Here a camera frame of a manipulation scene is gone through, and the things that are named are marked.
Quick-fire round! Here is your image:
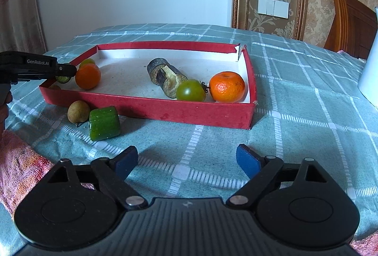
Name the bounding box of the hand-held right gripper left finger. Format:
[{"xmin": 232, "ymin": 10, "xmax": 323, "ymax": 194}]
[{"xmin": 49, "ymin": 146, "xmax": 148, "ymax": 210}]

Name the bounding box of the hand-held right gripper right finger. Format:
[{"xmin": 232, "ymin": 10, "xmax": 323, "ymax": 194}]
[{"xmin": 226, "ymin": 144, "xmax": 334, "ymax": 206}]

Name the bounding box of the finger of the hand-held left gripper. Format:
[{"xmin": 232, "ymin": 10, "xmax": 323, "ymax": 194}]
[{"xmin": 56, "ymin": 64, "xmax": 78, "ymax": 80}]

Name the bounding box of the small orange mandarin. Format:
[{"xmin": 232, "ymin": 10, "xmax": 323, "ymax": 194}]
[{"xmin": 75, "ymin": 64, "xmax": 101, "ymax": 90}]

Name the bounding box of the brown kiwi fruit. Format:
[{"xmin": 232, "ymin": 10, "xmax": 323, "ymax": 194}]
[{"xmin": 67, "ymin": 100, "xmax": 91, "ymax": 127}]

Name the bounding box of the red cardboard box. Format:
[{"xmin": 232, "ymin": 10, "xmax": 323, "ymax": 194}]
[{"xmin": 39, "ymin": 41, "xmax": 257, "ymax": 130}]

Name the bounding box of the large orange mandarin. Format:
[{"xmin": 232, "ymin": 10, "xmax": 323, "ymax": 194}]
[{"xmin": 209, "ymin": 71, "xmax": 246, "ymax": 103}]

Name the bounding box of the green tomato with stem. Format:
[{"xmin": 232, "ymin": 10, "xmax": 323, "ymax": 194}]
[{"xmin": 176, "ymin": 79, "xmax": 210, "ymax": 102}]

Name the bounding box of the dark sugarcane piece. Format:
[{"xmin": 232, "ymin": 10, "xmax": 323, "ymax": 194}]
[{"xmin": 147, "ymin": 57, "xmax": 188, "ymax": 98}]

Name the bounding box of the patterned curtain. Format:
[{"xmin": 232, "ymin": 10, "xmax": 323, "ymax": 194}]
[{"xmin": 0, "ymin": 0, "xmax": 48, "ymax": 53}]

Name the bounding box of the teal checkered bed sheet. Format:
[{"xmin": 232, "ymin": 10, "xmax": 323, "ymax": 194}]
[{"xmin": 0, "ymin": 23, "xmax": 378, "ymax": 256}]

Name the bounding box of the pink towel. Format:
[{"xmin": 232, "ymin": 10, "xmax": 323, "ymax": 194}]
[{"xmin": 0, "ymin": 129, "xmax": 98, "ymax": 215}]

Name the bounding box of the pale pink cloth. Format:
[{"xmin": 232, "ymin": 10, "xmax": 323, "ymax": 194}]
[{"xmin": 337, "ymin": 50, "xmax": 367, "ymax": 62}]

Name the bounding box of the white electric kettle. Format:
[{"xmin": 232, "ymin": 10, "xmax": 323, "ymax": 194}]
[{"xmin": 357, "ymin": 7, "xmax": 378, "ymax": 110}]

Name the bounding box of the wooden headboard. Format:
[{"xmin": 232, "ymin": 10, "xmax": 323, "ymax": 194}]
[{"xmin": 323, "ymin": 0, "xmax": 378, "ymax": 60}]

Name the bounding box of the white wall switch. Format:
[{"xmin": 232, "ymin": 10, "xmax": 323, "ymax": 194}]
[{"xmin": 257, "ymin": 0, "xmax": 289, "ymax": 19}]

